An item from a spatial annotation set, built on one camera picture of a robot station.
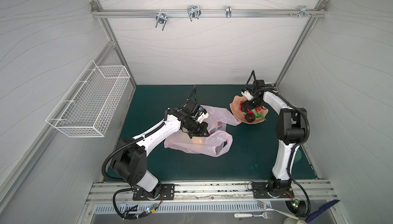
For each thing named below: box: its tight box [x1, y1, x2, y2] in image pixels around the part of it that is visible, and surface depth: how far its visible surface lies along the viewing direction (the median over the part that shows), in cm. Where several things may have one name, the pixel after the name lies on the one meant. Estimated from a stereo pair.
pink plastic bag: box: [164, 104, 242, 158], surface depth 84 cm
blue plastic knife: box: [305, 199, 341, 223], surface depth 71 cm
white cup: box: [283, 217, 308, 224], surface depth 66 cm
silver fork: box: [256, 200, 299, 220], surface depth 71 cm
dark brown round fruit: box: [244, 113, 256, 123], surface depth 95 cm
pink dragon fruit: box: [243, 106, 267, 121], surface depth 98 cm
